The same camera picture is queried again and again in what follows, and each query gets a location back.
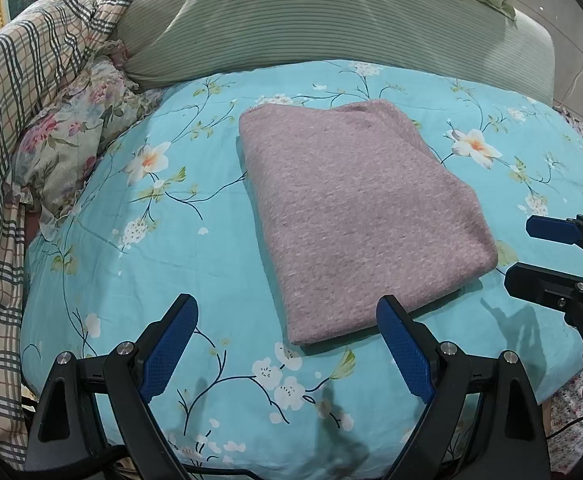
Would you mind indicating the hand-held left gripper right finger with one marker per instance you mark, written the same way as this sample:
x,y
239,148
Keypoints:
x,y
405,355

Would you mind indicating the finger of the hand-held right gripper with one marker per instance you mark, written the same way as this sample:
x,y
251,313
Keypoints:
x,y
551,229
531,280

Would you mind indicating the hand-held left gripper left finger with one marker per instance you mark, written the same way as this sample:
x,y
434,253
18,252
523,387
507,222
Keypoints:
x,y
167,355

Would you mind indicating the pink knitted garment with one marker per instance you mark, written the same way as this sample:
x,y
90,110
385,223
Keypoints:
x,y
361,215

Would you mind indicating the blue floral bed sheet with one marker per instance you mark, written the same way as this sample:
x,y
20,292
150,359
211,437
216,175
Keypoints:
x,y
221,210

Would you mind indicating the plaid quilt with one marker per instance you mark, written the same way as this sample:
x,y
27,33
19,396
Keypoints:
x,y
16,170

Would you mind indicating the floral ruffled pillow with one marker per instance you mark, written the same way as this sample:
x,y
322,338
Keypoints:
x,y
71,135

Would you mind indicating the green striped bolster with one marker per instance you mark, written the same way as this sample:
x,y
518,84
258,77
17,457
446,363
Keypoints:
x,y
351,20

